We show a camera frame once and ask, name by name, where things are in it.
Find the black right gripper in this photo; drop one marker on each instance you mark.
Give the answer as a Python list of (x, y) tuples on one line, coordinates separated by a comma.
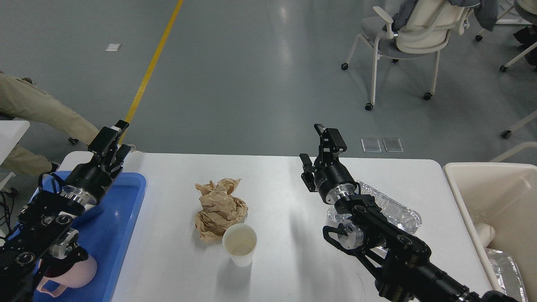
[(327, 175)]

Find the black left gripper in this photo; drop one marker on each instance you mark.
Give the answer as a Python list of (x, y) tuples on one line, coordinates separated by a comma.
[(89, 182)]

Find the aluminium foil container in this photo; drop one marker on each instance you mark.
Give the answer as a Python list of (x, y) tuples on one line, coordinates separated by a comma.
[(397, 214)]

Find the white paper cup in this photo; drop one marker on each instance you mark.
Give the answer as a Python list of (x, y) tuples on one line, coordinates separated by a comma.
[(240, 241)]

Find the pink plastic mug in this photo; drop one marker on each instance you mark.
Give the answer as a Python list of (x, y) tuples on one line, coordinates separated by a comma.
[(79, 275)]

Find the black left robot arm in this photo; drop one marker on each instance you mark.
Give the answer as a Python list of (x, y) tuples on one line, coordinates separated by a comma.
[(44, 237)]

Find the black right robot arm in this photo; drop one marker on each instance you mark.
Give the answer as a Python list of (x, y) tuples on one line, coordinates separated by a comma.
[(398, 261)]

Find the floor outlet plate right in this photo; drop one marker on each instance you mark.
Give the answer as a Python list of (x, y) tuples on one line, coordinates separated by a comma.
[(393, 145)]

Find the white floor marker tile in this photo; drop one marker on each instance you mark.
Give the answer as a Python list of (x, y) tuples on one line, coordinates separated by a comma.
[(113, 47)]

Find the blue plastic tray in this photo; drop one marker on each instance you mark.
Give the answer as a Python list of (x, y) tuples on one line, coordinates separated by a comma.
[(105, 233)]

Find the person in beige trousers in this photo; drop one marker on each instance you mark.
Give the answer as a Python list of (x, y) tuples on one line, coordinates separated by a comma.
[(20, 98)]

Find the crumpled brown paper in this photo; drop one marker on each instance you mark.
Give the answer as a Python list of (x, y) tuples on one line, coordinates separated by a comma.
[(220, 208)]

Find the white side table left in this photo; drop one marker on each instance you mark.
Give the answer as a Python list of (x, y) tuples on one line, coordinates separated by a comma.
[(11, 131)]

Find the white office chair grey seat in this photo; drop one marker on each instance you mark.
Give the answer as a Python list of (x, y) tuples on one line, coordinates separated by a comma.
[(427, 31)]

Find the white chair base right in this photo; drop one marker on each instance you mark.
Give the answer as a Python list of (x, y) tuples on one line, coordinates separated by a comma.
[(527, 12)]

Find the beige plastic bin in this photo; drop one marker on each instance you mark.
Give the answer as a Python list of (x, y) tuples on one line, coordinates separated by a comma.
[(503, 196)]

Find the grey jacket on chair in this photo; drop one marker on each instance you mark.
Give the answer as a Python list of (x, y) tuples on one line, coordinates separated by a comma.
[(486, 12)]

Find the foil piece in bin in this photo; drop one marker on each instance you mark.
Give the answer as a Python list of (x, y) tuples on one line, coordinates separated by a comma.
[(507, 274)]

